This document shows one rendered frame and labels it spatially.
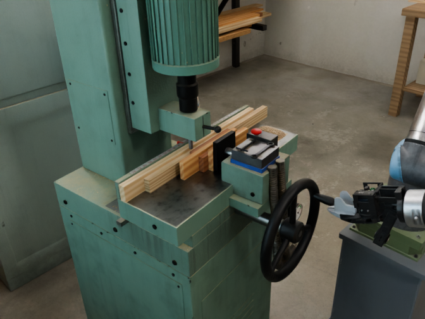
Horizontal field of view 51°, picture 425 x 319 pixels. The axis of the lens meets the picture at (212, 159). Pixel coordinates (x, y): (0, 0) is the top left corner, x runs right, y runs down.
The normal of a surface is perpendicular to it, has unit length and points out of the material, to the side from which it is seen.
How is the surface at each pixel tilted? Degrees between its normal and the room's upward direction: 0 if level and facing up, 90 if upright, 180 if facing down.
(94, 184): 0
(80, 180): 0
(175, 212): 0
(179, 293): 90
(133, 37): 90
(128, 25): 90
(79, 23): 90
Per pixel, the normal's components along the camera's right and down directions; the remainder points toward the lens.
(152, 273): -0.61, 0.41
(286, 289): -0.03, -0.87
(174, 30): -0.20, 0.50
